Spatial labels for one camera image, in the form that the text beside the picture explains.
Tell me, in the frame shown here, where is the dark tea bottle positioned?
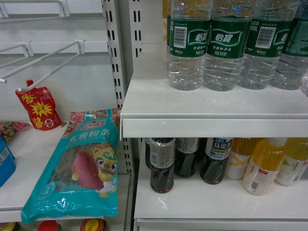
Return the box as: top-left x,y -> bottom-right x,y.
174,138 -> 200,178
150,138 -> 175,193

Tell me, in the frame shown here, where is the shelf water bottle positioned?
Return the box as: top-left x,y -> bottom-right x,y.
203,0 -> 256,91
270,0 -> 308,90

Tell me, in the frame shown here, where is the yellow drink bottle right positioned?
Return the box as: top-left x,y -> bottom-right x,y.
275,138 -> 308,186

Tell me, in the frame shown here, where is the shelf water bottle right barcode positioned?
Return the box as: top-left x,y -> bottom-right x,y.
237,0 -> 299,90

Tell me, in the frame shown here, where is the yellow drink bottle front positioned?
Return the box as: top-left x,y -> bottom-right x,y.
243,138 -> 287,196

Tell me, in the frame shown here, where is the blue package left edge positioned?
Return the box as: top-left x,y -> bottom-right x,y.
0,137 -> 16,187

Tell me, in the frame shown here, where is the shelf water bottle centre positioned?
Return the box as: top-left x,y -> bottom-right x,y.
203,0 -> 256,91

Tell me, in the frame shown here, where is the shelf water bottle left barcode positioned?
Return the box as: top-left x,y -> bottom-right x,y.
168,0 -> 213,90

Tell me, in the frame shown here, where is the white shelf with water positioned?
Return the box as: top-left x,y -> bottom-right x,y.
119,43 -> 308,142

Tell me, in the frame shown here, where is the floral snack bag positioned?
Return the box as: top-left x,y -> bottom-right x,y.
0,121 -> 30,141

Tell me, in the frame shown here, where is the yellow drink bottle white label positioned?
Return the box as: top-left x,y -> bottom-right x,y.
224,138 -> 262,180

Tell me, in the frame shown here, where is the shelf water bottle barcode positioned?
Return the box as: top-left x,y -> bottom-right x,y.
237,0 -> 299,90
168,0 -> 213,90

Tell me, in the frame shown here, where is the red gold lid jar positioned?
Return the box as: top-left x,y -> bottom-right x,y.
80,218 -> 106,231

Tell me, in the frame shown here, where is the oolong tea bottle blue label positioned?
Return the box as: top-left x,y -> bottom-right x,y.
200,137 -> 234,185

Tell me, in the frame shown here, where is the dark tea bottle middle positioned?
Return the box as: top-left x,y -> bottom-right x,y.
174,138 -> 200,178

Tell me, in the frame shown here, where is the white display hook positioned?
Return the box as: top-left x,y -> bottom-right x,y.
0,39 -> 86,92

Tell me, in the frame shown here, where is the dark tea bottle front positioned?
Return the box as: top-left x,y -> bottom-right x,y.
150,138 -> 175,193

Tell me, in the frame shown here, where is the perforated white upright post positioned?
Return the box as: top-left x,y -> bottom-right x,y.
102,0 -> 134,176

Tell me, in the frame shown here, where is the teal sweet potato noodle bag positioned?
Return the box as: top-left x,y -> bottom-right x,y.
21,108 -> 120,223

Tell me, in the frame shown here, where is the red sauce pouch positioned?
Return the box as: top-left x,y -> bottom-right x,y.
15,87 -> 63,131

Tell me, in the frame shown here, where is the shelf water bottle far right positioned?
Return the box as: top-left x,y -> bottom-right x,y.
270,0 -> 308,90

